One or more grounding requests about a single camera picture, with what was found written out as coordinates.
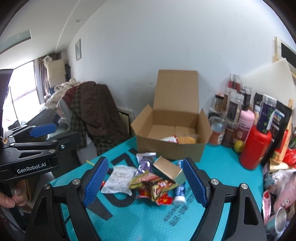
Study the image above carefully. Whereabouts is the cardboard box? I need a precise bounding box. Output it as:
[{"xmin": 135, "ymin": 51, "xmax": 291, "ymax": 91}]
[{"xmin": 131, "ymin": 70, "xmax": 213, "ymax": 163}]

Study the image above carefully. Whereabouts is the blue white candy tube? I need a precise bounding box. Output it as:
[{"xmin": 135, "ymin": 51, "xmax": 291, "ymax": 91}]
[{"xmin": 173, "ymin": 160, "xmax": 188, "ymax": 205}]

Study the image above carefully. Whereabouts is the metal can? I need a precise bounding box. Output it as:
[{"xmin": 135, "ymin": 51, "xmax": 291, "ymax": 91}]
[{"xmin": 265, "ymin": 207, "xmax": 287, "ymax": 235}]

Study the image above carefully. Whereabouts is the small gold green box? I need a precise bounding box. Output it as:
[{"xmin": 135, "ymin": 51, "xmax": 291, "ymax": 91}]
[{"xmin": 153, "ymin": 156, "xmax": 184, "ymax": 185}]

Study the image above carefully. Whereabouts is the wooden frame with black board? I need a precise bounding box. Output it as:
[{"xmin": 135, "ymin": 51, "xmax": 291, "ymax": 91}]
[{"xmin": 274, "ymin": 36, "xmax": 296, "ymax": 78}]

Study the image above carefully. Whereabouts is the green apple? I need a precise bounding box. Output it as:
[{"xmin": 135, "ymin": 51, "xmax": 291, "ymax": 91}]
[{"xmin": 234, "ymin": 140, "xmax": 245, "ymax": 153}]

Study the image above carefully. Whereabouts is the green red snack packet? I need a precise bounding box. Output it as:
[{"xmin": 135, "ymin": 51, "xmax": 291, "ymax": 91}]
[{"xmin": 130, "ymin": 170, "xmax": 163, "ymax": 190}]

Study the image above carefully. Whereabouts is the orange yellow snack packet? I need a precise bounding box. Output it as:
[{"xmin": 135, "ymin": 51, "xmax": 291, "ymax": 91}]
[{"xmin": 176, "ymin": 134, "xmax": 200, "ymax": 144}]

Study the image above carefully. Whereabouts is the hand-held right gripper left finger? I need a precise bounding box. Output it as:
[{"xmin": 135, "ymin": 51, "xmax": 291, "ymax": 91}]
[{"xmin": 24, "ymin": 156, "xmax": 109, "ymax": 241}]

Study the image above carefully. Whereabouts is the red white label snack packet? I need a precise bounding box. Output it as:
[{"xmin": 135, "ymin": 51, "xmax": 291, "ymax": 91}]
[{"xmin": 151, "ymin": 179, "xmax": 179, "ymax": 202}]

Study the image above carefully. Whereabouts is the tall jar with dark contents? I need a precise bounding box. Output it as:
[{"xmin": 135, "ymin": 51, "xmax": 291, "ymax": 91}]
[{"xmin": 229, "ymin": 73, "xmax": 242, "ymax": 93}]

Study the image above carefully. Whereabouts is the window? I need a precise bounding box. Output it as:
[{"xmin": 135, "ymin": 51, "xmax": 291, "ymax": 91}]
[{"xmin": 5, "ymin": 61, "xmax": 41, "ymax": 116}]

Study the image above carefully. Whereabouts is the red canister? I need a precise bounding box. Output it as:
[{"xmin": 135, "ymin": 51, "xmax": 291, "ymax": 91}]
[{"xmin": 240, "ymin": 125, "xmax": 273, "ymax": 171}]

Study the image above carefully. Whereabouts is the brown spice jar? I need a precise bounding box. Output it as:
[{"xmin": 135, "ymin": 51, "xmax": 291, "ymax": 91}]
[{"xmin": 221, "ymin": 126, "xmax": 238, "ymax": 148}]

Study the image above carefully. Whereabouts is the silver purple snack packet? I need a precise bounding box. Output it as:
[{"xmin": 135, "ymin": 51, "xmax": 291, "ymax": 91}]
[{"xmin": 136, "ymin": 152, "xmax": 157, "ymax": 177}]

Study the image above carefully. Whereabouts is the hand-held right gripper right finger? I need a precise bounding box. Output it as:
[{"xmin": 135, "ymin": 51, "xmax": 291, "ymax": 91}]
[{"xmin": 183, "ymin": 157, "xmax": 266, "ymax": 241}]

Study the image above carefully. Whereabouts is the pink bottle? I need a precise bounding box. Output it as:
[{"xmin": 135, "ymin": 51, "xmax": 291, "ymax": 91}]
[{"xmin": 233, "ymin": 109, "xmax": 255, "ymax": 145}]

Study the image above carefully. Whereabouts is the dark blue jar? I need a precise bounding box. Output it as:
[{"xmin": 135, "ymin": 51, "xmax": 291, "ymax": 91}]
[{"xmin": 256, "ymin": 94, "xmax": 278, "ymax": 135}]

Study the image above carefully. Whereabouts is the pile of clothes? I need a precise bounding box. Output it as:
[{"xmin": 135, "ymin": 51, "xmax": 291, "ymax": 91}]
[{"xmin": 45, "ymin": 78, "xmax": 78, "ymax": 110}]

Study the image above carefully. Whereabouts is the beige cushion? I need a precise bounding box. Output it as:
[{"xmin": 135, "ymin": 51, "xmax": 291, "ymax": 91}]
[{"xmin": 45, "ymin": 58, "xmax": 65, "ymax": 90}]

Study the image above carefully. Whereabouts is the clear jar with black label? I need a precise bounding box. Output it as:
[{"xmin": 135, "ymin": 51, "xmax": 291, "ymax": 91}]
[{"xmin": 226, "ymin": 92, "xmax": 245, "ymax": 124}]

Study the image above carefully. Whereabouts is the framed wall picture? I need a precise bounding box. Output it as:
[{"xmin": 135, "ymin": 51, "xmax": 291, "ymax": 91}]
[{"xmin": 75, "ymin": 39, "xmax": 82, "ymax": 62}]

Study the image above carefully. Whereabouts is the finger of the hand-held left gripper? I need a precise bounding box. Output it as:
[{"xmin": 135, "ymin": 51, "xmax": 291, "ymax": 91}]
[
  {"xmin": 5, "ymin": 123, "xmax": 57, "ymax": 139},
  {"xmin": 10, "ymin": 132, "xmax": 80, "ymax": 153}
]

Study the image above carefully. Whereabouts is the brown quilted jacket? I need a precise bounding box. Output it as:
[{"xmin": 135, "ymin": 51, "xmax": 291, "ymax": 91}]
[{"xmin": 70, "ymin": 81, "xmax": 130, "ymax": 156}]

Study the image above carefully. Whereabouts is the small jar with pale contents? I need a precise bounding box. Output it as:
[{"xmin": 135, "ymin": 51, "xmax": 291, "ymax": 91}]
[{"xmin": 214, "ymin": 93, "xmax": 225, "ymax": 112}]

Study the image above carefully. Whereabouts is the pink plush toy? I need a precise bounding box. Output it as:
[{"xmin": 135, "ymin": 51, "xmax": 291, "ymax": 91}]
[{"xmin": 274, "ymin": 173, "xmax": 296, "ymax": 210}]

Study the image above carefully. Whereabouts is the person's left hand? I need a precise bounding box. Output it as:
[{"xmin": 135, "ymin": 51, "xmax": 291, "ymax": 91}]
[{"xmin": 0, "ymin": 181, "xmax": 28, "ymax": 208}]

